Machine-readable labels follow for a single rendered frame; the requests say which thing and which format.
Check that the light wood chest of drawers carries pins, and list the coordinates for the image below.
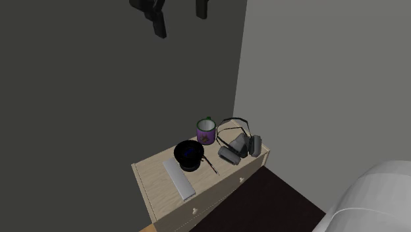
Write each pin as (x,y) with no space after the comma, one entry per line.
(160,192)

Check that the black bowl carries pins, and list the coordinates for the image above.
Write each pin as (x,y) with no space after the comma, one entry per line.
(188,156)

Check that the flat grey remote control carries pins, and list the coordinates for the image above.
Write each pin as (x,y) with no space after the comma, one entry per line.
(178,179)

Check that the black pen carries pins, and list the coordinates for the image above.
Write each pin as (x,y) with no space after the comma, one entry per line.
(211,166)

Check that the purple mug with green rim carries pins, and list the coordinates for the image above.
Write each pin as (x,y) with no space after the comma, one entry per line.
(205,135)

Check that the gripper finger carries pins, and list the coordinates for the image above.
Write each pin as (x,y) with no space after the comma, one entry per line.
(158,22)
(202,9)

